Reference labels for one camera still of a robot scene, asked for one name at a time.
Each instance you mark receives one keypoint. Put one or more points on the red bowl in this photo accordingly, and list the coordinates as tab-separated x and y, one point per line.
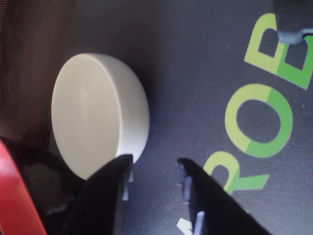
14	183

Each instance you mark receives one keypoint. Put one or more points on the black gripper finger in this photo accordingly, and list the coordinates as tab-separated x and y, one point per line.
215	210
102	208

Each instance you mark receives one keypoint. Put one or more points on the small black slotted block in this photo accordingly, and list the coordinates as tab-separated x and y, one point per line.
291	22

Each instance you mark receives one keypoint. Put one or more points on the grey mat with WOWROBO print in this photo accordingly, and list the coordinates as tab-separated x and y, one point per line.
195	98

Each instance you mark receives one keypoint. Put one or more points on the small white bowl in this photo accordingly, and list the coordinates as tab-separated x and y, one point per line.
93	110

